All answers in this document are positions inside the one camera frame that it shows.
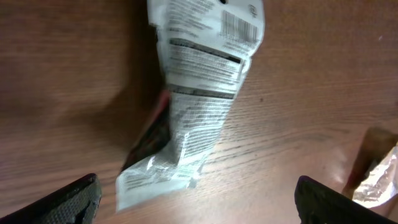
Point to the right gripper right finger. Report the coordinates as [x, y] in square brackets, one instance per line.
[318, 204]

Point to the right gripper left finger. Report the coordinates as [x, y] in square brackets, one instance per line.
[75, 203]

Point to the beige PanTree snack pouch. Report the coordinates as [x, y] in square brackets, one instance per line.
[373, 178]

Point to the silver foil snack packet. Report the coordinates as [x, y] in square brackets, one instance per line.
[205, 50]

